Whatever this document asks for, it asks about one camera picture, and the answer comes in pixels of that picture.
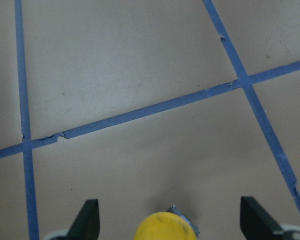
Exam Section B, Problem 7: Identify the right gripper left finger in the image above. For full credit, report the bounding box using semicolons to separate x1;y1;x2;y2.
67;199;100;240

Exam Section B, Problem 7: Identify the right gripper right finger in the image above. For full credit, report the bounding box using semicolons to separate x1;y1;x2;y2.
239;196;284;240

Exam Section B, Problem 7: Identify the yellow push button switch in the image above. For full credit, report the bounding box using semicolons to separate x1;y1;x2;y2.
133;205;201;240

